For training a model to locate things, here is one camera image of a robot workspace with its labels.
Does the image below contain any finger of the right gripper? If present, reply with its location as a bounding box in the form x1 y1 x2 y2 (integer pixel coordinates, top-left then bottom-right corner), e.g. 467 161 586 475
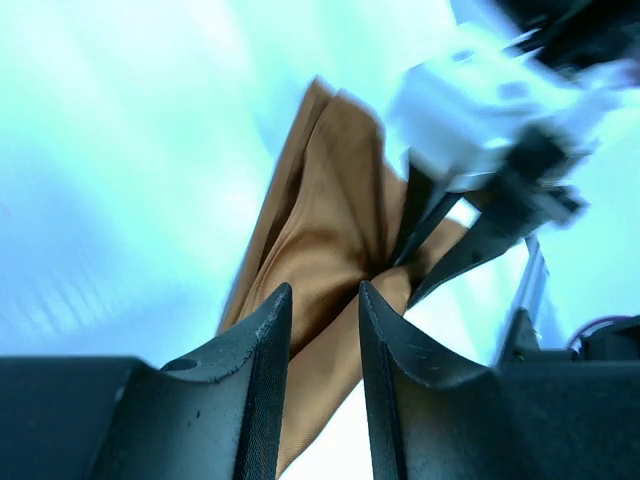
392 163 462 267
408 212 525 308

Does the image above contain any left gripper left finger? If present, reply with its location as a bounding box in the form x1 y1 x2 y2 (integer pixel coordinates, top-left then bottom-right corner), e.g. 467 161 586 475
1 284 292 479

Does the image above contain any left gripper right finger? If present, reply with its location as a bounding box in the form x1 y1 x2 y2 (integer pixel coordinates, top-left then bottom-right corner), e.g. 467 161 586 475
359 282 639 479

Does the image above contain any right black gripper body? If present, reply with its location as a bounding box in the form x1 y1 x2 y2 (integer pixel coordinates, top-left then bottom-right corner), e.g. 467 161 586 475
481 127 588 236

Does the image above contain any orange cloth napkin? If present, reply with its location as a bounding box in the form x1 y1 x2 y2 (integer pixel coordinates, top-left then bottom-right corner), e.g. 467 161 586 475
220 80 465 472

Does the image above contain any aluminium mounting rail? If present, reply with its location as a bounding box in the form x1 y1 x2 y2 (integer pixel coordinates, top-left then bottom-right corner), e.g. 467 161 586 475
495 235 548 365

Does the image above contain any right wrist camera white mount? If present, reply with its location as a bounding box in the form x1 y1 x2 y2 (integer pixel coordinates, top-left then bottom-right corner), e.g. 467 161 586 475
389 23 639 192

